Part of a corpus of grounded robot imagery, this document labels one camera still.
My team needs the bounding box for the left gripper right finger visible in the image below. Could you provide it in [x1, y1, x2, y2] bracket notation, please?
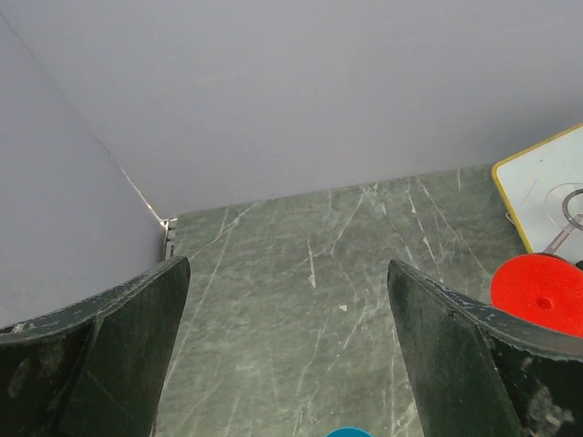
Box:
[387, 260, 582, 436]

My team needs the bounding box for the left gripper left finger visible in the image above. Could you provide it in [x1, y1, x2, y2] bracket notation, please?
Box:
[1, 257, 190, 436]

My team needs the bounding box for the red wine glass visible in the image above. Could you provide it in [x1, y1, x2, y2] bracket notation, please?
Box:
[490, 253, 582, 337]

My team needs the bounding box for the blue wine glass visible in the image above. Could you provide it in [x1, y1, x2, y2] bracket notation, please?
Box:
[326, 426, 372, 437]

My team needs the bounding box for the clear wine glass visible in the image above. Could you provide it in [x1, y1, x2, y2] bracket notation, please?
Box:
[545, 182, 582, 263]

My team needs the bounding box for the metal wine glass rack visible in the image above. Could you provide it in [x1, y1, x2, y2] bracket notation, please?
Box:
[560, 189, 583, 269]

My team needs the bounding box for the small whiteboard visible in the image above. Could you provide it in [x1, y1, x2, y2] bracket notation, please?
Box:
[491, 124, 582, 252]

